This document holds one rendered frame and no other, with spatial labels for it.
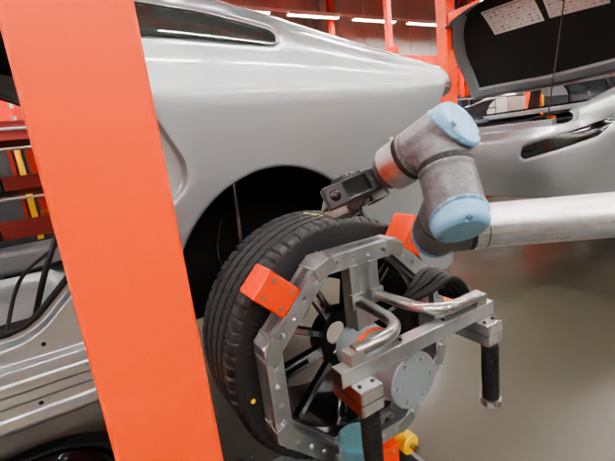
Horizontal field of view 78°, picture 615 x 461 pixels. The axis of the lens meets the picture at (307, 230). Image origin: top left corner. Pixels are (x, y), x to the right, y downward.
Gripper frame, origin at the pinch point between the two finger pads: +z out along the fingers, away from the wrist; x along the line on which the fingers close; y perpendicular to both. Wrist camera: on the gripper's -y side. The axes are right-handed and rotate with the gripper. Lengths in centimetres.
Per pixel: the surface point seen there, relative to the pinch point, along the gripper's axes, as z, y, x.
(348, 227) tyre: 3.4, 8.5, -5.0
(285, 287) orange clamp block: 3.0, -16.3, -12.1
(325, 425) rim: 29, -6, -49
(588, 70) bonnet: 6, 360, 48
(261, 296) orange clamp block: 4.1, -21.7, -11.7
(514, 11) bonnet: 21, 326, 121
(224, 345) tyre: 21.9, -25.3, -18.0
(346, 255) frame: -1.0, -0.4, -11.3
